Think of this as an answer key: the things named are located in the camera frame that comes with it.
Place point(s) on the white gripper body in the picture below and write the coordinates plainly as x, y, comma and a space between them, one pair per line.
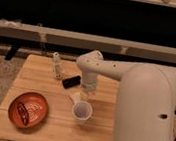
89, 82

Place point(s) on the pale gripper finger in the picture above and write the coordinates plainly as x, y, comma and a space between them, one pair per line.
76, 97

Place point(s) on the clear plastic bottle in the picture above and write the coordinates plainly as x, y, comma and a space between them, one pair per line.
57, 66

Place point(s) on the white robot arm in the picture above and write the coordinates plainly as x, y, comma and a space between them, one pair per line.
146, 96

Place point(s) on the white plastic cup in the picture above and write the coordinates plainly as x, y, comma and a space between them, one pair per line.
82, 112

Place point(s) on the black cylinder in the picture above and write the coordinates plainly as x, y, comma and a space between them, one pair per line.
71, 82

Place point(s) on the wooden table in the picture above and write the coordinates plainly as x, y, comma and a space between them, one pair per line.
59, 125

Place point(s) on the orange bowl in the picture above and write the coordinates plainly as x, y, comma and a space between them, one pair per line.
36, 105

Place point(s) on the dark utensil in bowl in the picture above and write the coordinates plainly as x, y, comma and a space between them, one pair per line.
24, 115

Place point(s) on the white shelf rail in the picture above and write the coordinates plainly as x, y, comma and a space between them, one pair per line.
85, 41

